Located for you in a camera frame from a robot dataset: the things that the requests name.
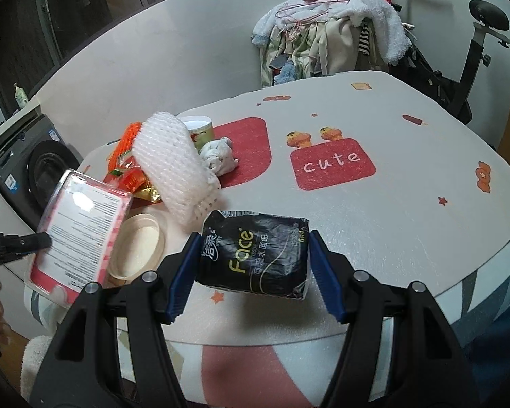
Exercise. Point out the small pump bottle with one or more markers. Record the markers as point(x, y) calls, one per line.
point(21, 97)

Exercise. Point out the crumpled white tissue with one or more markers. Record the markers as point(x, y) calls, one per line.
point(219, 155)

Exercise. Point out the white foam net sleeve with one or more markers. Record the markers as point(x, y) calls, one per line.
point(170, 165)

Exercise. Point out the patterned floor mat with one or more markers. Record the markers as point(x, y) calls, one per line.
point(246, 369)

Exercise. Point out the gold foil wrapper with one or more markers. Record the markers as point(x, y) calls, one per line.
point(151, 193)

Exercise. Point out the printed paper cup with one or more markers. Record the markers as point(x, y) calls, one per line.
point(202, 134)

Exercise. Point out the round clear plastic lid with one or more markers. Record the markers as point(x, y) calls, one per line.
point(140, 242)

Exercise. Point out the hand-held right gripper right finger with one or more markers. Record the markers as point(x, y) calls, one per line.
point(325, 276)

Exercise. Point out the printed foam table mat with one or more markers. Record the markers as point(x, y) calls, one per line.
point(365, 221)

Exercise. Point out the black exercise bike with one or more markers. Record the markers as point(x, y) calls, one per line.
point(471, 72)

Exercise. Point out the orange foam net sleeve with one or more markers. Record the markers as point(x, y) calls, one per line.
point(125, 140)

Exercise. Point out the pile of clothes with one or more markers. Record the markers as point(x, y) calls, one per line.
point(335, 38)

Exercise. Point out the dark glass window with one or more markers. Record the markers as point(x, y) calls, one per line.
point(80, 8)

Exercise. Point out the red snack wrapper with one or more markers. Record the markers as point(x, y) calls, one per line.
point(131, 178)

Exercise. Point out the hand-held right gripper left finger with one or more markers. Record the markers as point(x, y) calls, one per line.
point(180, 276)

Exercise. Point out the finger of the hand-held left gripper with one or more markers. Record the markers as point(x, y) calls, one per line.
point(21, 244)

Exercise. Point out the clear plastic box pink label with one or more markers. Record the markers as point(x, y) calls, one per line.
point(80, 229)

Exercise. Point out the washing machine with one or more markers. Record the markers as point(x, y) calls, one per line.
point(46, 165)

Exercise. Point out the black tissue packet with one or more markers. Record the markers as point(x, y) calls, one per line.
point(255, 259)

